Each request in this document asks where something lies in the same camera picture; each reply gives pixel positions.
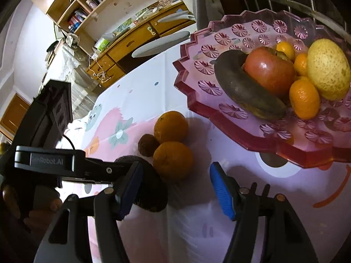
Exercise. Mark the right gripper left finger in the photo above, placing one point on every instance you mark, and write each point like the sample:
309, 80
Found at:
127, 190

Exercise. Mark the wooden desk with drawers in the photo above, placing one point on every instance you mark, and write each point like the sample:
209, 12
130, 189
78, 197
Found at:
116, 61

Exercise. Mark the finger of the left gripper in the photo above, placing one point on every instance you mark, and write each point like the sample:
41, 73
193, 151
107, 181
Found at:
98, 171

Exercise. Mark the tangerine top back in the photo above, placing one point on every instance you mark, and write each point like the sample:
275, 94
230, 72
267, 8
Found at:
171, 126

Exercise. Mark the dark avocado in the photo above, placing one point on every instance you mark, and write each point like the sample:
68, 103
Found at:
152, 194

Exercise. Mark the wooden door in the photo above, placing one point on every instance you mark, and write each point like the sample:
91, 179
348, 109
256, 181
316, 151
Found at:
13, 116

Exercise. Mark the yellow pear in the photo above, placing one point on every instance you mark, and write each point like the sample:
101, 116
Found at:
328, 69

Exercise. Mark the cartoon printed tablecloth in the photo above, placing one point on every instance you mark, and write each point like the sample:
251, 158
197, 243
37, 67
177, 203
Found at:
193, 228

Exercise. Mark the dark overripe banana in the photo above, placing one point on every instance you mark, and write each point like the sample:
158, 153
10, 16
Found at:
245, 90

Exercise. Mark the tangerine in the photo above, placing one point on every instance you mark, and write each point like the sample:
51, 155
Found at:
171, 126
300, 64
286, 48
174, 161
304, 98

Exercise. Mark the pink glass fruit bowl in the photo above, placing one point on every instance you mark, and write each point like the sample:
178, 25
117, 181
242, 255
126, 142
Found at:
308, 143

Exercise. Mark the grey office chair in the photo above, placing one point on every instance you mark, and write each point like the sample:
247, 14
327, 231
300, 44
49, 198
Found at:
203, 12

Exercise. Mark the lace covered piano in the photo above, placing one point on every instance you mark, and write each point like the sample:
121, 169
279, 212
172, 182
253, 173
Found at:
70, 65

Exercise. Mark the small brown passion fruit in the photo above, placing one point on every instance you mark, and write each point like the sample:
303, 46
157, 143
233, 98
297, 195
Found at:
147, 145

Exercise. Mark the left hand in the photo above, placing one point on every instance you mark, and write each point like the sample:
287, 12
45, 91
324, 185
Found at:
36, 208

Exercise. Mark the red apple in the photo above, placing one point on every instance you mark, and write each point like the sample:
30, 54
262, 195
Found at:
271, 69

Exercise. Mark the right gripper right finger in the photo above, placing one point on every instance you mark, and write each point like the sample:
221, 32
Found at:
227, 191

